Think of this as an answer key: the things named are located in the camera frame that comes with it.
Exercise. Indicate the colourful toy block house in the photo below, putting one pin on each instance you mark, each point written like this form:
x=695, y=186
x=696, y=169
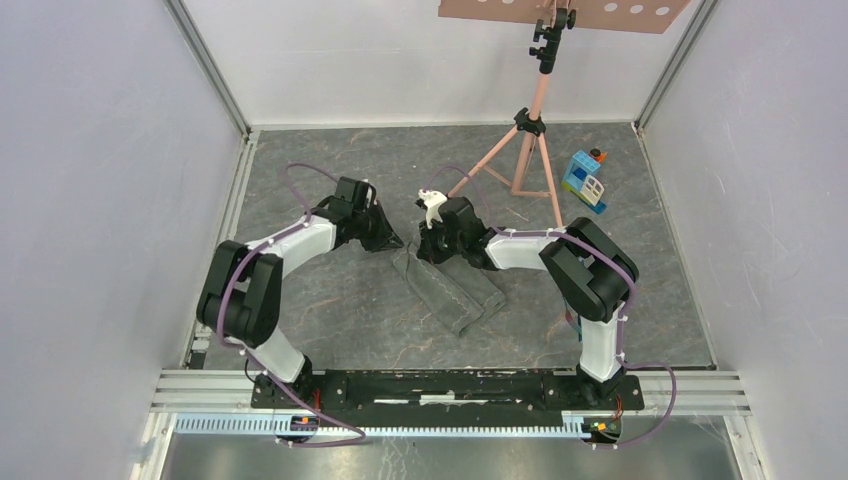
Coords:
x=581, y=178

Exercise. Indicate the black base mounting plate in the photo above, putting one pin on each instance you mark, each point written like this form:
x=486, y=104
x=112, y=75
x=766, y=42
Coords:
x=464, y=397

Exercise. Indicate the pink music stand tripod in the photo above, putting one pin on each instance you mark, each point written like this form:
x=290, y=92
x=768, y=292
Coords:
x=551, y=19

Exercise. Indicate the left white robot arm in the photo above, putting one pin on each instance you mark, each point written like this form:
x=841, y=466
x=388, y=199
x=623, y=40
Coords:
x=241, y=297

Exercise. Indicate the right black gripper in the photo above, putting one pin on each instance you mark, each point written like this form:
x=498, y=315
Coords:
x=427, y=248

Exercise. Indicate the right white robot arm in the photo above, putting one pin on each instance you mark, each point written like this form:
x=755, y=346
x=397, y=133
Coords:
x=592, y=273

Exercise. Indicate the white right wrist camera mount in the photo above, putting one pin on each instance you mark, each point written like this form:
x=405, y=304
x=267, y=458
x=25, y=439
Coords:
x=431, y=201

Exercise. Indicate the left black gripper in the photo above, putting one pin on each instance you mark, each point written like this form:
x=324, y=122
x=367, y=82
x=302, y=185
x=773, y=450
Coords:
x=386, y=239

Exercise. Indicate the grey cloth napkin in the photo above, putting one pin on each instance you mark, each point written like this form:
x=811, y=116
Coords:
x=459, y=296

